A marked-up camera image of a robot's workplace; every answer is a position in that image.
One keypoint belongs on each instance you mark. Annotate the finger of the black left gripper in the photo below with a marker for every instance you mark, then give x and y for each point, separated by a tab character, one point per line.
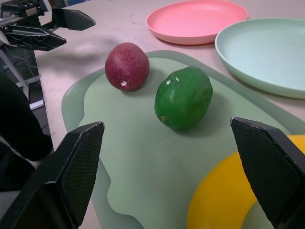
74	20
31	38

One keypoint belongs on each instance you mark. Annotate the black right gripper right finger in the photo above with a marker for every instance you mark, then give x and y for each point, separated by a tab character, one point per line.
269	167

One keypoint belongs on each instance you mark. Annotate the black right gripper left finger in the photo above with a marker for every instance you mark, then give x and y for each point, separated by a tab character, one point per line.
71	171

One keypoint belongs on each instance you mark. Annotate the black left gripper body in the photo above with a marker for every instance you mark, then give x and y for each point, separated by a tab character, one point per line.
21	9

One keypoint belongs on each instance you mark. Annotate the yellow plate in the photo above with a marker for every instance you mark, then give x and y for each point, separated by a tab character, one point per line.
219	190

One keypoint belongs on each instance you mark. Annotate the dark red round fruit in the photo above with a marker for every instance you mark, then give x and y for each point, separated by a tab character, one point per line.
127	66

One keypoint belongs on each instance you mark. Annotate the mint green plate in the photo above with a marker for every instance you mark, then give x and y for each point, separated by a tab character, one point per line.
267	52

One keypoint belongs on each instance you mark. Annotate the pink plate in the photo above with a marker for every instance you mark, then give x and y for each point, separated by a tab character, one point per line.
197	21

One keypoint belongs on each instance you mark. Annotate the pale green tray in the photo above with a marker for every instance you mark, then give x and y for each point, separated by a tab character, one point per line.
143	155

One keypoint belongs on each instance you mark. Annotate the green lime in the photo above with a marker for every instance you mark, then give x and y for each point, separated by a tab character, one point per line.
183	97

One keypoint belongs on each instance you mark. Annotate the white metal frame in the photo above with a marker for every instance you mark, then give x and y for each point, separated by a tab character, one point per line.
26	78

